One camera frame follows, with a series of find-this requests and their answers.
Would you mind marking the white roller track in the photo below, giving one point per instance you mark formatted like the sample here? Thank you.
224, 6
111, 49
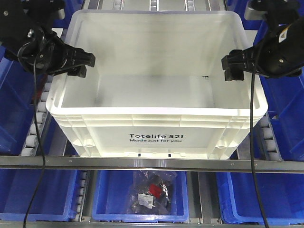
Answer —
268, 140
30, 146
81, 195

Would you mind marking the white Totelife plastic tote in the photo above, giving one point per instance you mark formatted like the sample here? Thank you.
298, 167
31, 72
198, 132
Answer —
157, 89

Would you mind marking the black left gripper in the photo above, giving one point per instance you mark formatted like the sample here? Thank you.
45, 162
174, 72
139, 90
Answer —
26, 34

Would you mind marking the blue bin lower right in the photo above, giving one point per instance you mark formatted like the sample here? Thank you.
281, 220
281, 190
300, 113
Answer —
282, 197

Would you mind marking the plastic bag of black parts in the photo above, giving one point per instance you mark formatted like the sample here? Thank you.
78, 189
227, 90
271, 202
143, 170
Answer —
151, 192

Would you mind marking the left white roller track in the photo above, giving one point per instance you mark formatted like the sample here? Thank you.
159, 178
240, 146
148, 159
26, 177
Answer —
30, 146

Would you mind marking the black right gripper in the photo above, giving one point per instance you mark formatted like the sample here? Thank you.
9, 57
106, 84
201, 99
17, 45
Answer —
281, 50

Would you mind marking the blue bin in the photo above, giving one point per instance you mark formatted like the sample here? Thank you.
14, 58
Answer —
111, 193
285, 97
16, 110
55, 200
282, 197

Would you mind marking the right white roller track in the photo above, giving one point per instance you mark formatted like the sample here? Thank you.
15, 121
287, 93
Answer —
268, 140

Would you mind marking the blue bin upper left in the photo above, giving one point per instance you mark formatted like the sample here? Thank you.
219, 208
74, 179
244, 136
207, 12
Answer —
16, 110

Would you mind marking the blue bin lower middle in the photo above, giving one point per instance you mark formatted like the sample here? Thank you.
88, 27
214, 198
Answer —
111, 193

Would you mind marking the blue bin lower left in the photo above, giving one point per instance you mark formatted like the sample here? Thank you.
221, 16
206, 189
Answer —
55, 200

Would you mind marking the lower white roller track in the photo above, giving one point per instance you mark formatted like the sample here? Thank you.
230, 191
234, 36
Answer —
81, 195

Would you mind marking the blue bin upper right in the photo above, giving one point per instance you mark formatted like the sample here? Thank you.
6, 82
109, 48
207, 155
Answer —
285, 97

